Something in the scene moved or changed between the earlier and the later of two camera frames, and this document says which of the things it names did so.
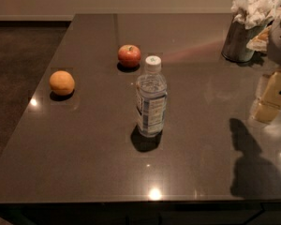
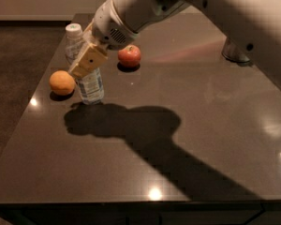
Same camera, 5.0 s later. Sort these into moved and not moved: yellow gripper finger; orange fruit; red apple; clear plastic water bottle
Moved: clear plastic water bottle; yellow gripper finger
Not moved: red apple; orange fruit
